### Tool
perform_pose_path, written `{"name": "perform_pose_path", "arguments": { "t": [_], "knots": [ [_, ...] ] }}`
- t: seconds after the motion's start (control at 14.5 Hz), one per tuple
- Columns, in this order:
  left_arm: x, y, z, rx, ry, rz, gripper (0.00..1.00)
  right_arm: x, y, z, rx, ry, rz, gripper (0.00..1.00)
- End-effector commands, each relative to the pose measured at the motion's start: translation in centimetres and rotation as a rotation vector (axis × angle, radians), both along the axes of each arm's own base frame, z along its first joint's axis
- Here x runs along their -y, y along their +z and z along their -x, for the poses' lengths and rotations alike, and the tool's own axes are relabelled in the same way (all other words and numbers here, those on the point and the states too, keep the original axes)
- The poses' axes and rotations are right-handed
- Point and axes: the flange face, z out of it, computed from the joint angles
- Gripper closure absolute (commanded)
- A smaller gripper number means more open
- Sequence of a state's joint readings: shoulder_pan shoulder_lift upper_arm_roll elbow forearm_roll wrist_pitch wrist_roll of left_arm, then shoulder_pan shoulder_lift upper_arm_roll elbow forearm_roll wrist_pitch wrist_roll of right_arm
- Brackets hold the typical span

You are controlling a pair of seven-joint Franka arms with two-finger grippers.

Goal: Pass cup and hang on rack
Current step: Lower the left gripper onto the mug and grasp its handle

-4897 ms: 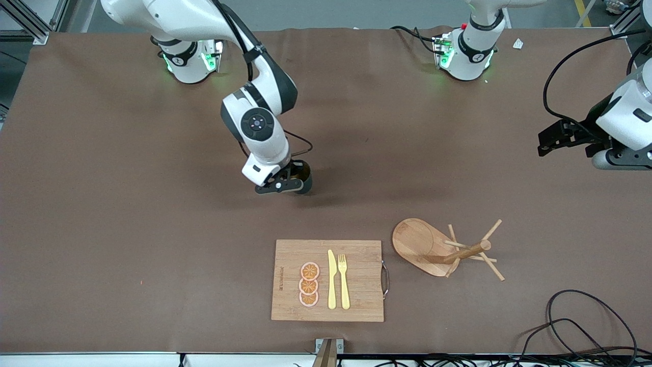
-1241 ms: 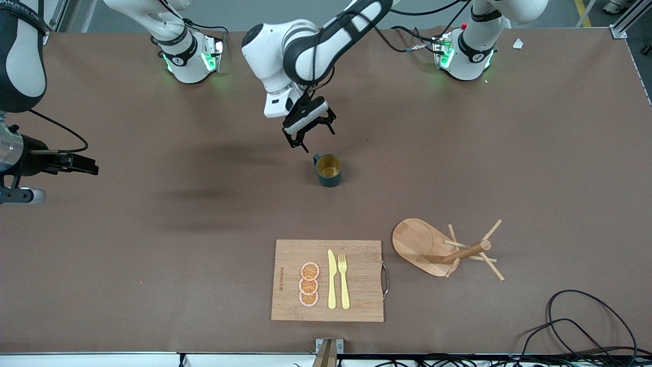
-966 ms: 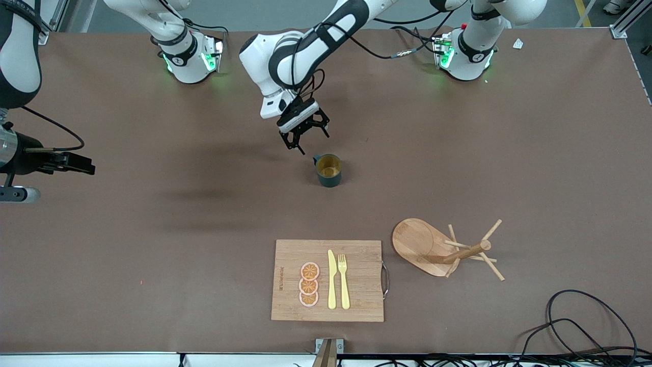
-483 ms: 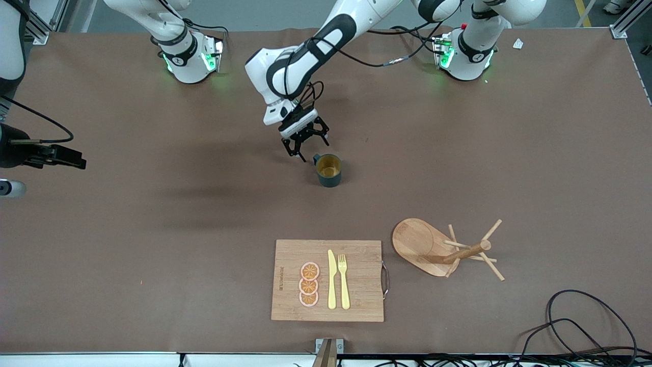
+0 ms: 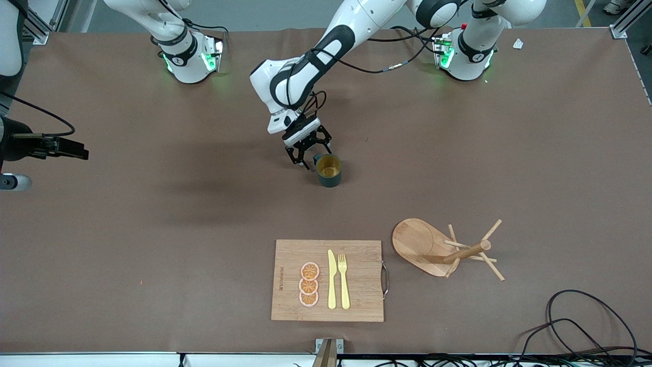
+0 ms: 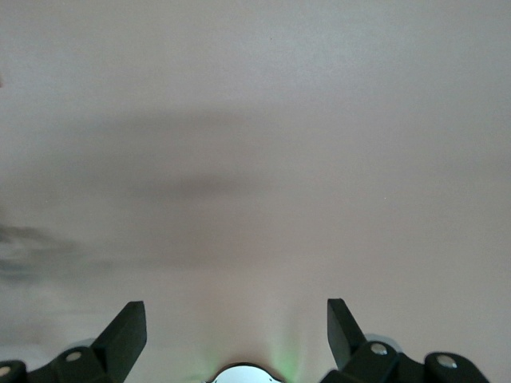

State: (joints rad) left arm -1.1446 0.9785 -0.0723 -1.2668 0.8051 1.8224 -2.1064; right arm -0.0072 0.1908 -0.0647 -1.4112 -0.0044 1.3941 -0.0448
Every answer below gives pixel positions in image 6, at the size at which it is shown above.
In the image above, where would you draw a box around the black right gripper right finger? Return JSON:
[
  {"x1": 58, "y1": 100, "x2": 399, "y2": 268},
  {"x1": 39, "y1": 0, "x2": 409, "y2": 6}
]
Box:
[{"x1": 321, "y1": 298, "x2": 493, "y2": 383}]

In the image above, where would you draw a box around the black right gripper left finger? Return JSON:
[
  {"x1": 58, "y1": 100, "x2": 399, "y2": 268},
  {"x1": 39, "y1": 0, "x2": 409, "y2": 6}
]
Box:
[{"x1": 0, "y1": 301, "x2": 148, "y2": 383}]

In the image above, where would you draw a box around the brown table cover sheet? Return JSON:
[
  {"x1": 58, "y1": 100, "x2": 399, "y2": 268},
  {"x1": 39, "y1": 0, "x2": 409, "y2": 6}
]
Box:
[{"x1": 0, "y1": 0, "x2": 511, "y2": 383}]

